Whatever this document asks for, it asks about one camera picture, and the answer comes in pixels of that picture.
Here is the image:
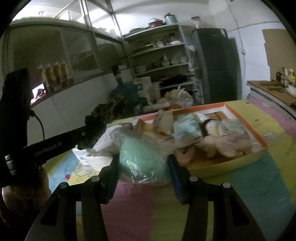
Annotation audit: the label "orange rimmed wooden tray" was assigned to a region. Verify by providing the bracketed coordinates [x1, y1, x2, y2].
[134, 103, 267, 178]

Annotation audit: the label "small lit phone screen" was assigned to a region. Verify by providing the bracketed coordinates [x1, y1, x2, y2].
[31, 84, 46, 104]

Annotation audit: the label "amber bottles on ledge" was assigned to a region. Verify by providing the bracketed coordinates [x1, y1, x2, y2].
[37, 60, 74, 94]

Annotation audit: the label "blue water jug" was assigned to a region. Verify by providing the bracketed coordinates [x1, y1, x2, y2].
[110, 65, 142, 115]

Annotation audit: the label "light blue lidded pot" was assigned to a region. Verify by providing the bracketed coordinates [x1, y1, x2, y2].
[164, 13, 178, 25]

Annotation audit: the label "white bowl on counter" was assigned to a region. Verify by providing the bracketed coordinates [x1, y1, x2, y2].
[286, 84, 296, 98]

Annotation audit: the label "wooden kitchen counter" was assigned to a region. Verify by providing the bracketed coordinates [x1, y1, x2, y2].
[246, 80, 295, 111]

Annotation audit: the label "brown cardboard wall sheet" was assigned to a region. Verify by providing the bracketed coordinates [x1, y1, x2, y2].
[262, 29, 295, 80]

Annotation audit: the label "beige plush toy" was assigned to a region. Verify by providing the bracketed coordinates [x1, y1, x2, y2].
[198, 133, 252, 158]

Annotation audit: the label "green floral tissue pack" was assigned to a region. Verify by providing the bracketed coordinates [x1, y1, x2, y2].
[173, 113, 203, 148]

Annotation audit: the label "green item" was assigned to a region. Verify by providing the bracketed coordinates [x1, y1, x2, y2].
[110, 127, 171, 186]

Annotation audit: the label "dark green refrigerator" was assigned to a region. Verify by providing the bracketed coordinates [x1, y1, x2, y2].
[191, 28, 238, 104]

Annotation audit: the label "glass jar on refrigerator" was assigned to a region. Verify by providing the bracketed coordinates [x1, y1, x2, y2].
[191, 16, 201, 29]

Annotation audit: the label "metal kitchen shelf rack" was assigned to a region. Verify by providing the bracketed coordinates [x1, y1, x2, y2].
[123, 23, 198, 97]

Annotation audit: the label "person's left hand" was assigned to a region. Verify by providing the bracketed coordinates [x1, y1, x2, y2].
[1, 167, 52, 222]

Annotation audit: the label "clear plastic bag with food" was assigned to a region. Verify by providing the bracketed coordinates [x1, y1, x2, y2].
[164, 89, 194, 108]

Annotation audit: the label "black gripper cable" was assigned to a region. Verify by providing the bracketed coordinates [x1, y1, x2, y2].
[28, 108, 46, 141]

